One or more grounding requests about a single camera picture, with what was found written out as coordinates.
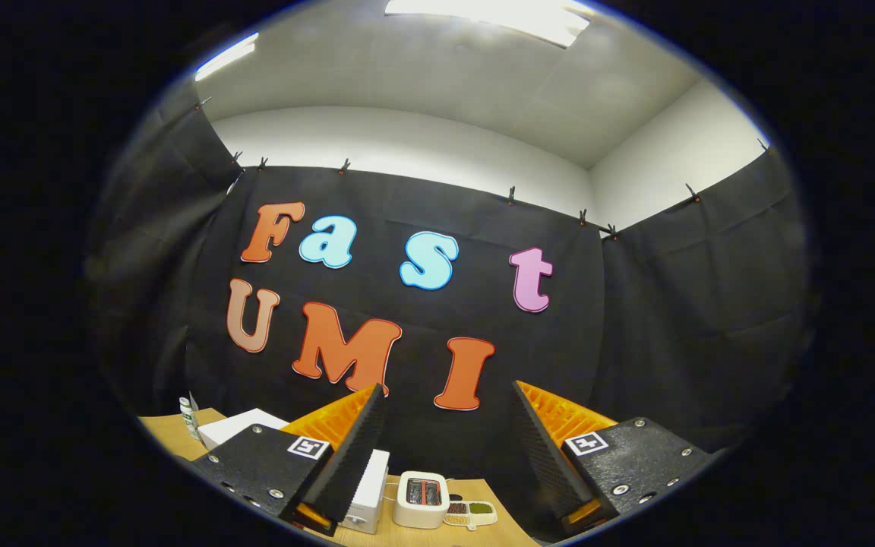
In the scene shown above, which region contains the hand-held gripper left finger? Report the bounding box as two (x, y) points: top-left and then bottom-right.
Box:
(193, 384), (387, 537)

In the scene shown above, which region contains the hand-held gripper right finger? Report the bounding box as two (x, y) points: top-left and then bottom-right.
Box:
(511, 380), (716, 536)

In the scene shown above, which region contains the white microwave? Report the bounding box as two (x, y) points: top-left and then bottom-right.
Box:
(339, 448), (391, 535)

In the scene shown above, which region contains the white toaster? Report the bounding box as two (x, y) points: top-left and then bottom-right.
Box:
(393, 471), (451, 530)

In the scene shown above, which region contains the white divided bean dish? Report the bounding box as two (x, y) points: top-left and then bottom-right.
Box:
(443, 499), (498, 530)

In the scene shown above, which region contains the small white bottle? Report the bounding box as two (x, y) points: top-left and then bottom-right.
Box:
(179, 397), (202, 442)

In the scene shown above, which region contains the row of black cloth clips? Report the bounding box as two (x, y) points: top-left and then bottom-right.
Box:
(194, 95), (769, 241)

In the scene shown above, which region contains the ceiling light strip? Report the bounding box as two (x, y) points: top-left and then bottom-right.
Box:
(194, 32), (260, 82)

